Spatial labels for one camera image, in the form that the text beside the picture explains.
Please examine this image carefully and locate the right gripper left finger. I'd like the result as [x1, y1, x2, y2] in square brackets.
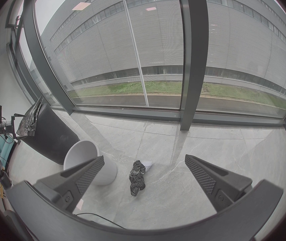
[35, 155, 105, 213]

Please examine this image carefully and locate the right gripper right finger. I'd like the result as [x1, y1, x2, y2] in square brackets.
[185, 154, 253, 213]

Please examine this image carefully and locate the black plastic bag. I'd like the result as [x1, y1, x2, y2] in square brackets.
[16, 96, 45, 137]

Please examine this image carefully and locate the black plastic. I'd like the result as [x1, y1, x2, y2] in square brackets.
[129, 160, 146, 197]

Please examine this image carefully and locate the white trash bin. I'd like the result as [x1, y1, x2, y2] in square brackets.
[63, 140, 118, 186]

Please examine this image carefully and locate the window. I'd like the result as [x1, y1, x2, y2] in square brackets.
[5, 0, 286, 132]

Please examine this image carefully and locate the black cable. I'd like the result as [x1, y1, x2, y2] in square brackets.
[74, 212, 126, 230]

